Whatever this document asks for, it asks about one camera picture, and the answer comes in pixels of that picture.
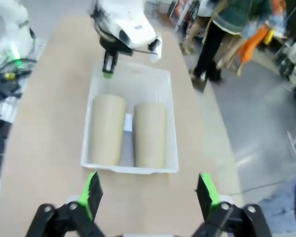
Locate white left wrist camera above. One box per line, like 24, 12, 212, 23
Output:
148, 33, 163, 63

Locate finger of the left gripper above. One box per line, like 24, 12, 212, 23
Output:
102, 50, 119, 79

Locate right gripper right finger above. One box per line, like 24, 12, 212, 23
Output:
192, 172, 273, 237

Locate beige paper cup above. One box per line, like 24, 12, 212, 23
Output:
88, 95, 128, 166
133, 103, 168, 169

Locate white perforated plastic basket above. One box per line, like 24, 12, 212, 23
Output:
80, 63, 180, 174

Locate white paper label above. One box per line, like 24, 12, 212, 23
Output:
124, 113, 134, 131

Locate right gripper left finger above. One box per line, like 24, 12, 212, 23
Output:
26, 171, 107, 237

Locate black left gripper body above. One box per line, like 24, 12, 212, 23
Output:
98, 34, 135, 56

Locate figure in green puffer jacket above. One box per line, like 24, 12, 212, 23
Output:
187, 0, 273, 86

